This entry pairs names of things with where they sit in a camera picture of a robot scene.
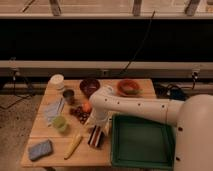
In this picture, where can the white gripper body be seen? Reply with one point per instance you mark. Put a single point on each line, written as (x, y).
(103, 123)

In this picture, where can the striped board eraser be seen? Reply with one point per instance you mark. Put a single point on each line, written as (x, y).
(95, 137)

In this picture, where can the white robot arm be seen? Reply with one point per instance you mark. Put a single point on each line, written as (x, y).
(193, 119)

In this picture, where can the small metal cup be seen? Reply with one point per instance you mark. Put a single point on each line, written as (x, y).
(68, 95)

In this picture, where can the green plastic cup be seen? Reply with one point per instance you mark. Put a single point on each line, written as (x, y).
(60, 124)

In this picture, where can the orange fruit toy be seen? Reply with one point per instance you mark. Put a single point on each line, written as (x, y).
(86, 107)

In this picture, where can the purple grape bunch toy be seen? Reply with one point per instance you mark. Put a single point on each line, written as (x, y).
(80, 114)

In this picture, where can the dark red bowl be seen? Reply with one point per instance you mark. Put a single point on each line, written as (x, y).
(89, 86)

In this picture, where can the orange plate with food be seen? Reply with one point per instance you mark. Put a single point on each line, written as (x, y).
(128, 88)

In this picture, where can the green plastic tray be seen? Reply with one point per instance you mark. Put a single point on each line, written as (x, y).
(140, 143)

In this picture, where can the wooden table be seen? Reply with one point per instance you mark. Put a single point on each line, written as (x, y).
(83, 155)

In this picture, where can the clear plastic bag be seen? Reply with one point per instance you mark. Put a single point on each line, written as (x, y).
(52, 110)

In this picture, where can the white lidded container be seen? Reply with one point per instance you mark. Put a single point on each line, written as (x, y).
(57, 81)

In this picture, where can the blue sponge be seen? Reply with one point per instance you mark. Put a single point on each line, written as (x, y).
(40, 150)

